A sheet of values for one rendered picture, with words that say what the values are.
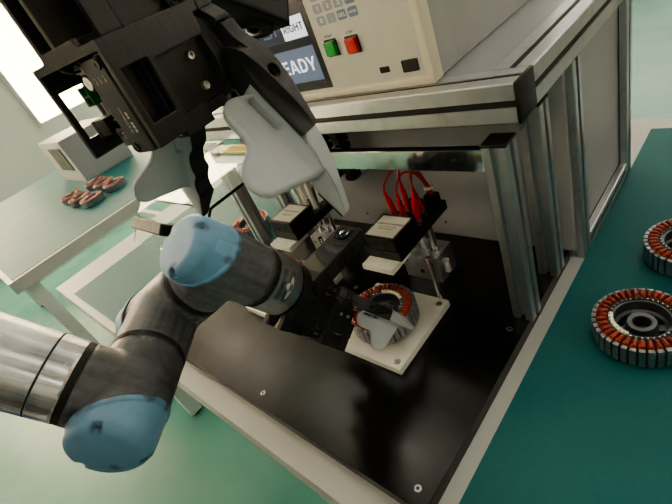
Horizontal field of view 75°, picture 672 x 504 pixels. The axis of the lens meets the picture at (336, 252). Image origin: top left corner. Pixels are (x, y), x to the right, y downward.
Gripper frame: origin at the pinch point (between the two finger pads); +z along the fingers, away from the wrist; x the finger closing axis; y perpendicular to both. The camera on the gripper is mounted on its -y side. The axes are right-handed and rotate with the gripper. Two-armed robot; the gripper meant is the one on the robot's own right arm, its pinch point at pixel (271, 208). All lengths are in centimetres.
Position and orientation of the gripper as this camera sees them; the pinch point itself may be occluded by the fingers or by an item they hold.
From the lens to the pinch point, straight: 32.8
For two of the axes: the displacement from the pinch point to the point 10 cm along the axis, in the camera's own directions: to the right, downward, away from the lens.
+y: -4.9, 6.4, -5.9
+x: 8.0, 0.5, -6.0
